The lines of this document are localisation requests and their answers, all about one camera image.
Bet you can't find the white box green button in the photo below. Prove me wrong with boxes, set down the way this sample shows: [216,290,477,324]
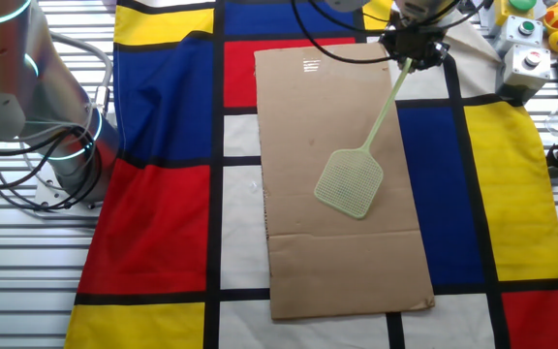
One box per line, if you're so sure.
[494,14,545,53]

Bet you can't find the grey robot base cables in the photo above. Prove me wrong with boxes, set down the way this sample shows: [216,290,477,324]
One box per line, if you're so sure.
[19,31,114,195]

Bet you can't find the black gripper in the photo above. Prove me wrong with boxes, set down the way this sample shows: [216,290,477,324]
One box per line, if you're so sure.
[380,21,453,73]

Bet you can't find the yellow box green button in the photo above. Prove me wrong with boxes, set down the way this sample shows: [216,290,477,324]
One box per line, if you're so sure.
[491,0,538,28]

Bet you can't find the colour block tablecloth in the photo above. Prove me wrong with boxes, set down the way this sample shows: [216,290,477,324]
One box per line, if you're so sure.
[64,0,558,349]

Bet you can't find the white box red button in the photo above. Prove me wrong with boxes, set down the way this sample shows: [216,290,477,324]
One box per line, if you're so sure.
[495,43,553,103]

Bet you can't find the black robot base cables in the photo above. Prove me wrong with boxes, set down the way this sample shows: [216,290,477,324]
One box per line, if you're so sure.
[0,123,105,212]

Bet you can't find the pale green plastic flyswatter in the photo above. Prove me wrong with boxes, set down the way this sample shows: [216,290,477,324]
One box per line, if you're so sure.
[313,57,415,220]

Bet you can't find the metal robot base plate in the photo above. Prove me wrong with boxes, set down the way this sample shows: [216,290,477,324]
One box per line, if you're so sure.
[33,157,105,213]

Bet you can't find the brown cardboard sheet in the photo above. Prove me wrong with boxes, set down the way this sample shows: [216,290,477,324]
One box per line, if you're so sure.
[253,41,436,321]

